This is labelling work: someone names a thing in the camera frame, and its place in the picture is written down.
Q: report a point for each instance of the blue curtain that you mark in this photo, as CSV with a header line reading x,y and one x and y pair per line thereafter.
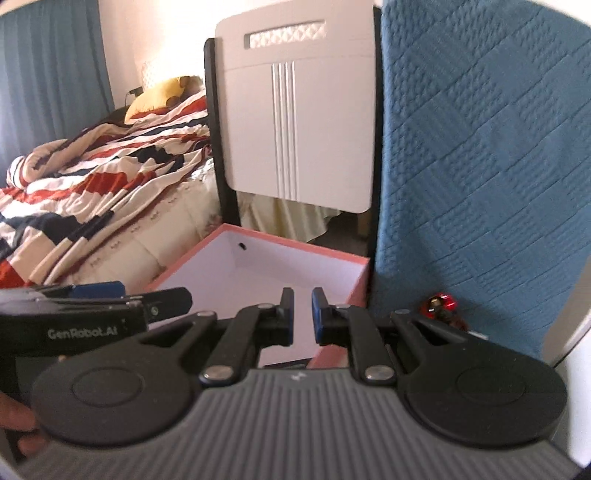
x,y
54,79

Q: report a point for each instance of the striped red blue quilt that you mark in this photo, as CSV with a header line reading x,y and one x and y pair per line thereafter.
x,y
66,197

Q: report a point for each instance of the black red devil duck figurine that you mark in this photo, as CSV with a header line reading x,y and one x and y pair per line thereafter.
x,y
443,307

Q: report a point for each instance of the white sofa armrest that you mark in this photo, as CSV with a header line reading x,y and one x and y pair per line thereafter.
x,y
567,349

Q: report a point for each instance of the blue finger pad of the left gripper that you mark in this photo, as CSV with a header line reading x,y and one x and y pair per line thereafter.
x,y
100,290

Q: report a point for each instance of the yellow plush pillow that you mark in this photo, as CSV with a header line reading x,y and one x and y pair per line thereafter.
x,y
163,97

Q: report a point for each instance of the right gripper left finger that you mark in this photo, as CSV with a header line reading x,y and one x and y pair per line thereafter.
x,y
253,329

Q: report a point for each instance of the pink storage box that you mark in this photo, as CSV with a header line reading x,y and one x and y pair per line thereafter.
x,y
236,267

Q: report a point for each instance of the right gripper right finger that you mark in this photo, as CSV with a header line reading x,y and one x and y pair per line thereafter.
x,y
353,328

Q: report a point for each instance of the person left hand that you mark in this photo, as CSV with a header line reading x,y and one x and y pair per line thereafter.
x,y
24,437

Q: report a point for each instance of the white chair back panel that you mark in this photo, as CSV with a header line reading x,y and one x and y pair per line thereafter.
x,y
297,95

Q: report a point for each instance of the blue textured sofa cover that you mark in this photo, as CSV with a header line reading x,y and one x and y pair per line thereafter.
x,y
485,189

